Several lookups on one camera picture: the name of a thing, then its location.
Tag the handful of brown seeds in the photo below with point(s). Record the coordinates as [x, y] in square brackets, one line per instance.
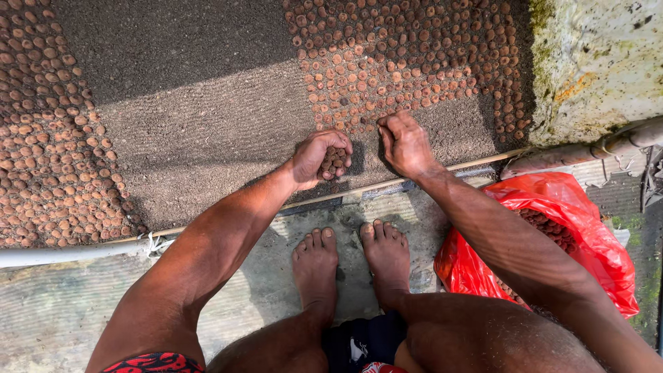
[334, 160]

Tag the brown seeds inside bag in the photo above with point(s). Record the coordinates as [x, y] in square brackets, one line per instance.
[554, 228]

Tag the person's right hand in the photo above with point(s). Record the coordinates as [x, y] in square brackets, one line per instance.
[412, 147]

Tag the dark patterned shorts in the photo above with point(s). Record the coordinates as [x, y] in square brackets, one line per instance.
[362, 339]

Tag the person's left leg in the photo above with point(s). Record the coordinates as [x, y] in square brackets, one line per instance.
[279, 347]

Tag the narrow patch of planted seeds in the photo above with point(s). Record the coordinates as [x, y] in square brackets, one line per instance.
[46, 150]

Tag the person's right foot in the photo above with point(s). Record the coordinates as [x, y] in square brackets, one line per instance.
[387, 264]

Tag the person's left foot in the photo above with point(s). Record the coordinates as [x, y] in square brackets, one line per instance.
[316, 274]

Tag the person's left fingers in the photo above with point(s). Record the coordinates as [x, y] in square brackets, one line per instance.
[331, 139]

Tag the person's leg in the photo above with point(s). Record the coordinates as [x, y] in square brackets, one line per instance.
[481, 336]
[279, 347]

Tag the red plastic bag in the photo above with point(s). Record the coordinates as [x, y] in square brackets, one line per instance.
[595, 243]

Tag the dark metal bracket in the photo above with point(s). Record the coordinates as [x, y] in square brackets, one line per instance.
[651, 179]

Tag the person's right leg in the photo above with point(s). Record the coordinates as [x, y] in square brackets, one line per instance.
[481, 336]

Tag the person's left hand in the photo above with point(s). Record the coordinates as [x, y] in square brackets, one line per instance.
[308, 160]

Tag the grey bamboo pole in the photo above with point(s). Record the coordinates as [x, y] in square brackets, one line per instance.
[570, 153]

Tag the person's foot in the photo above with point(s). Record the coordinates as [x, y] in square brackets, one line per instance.
[316, 274]
[387, 264]

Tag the wide patch of planted seeds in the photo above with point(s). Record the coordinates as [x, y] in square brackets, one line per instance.
[409, 57]

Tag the white plastic pipe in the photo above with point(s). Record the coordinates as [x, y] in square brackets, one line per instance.
[67, 254]

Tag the thin bamboo edge strip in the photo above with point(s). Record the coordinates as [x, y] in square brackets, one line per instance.
[362, 187]

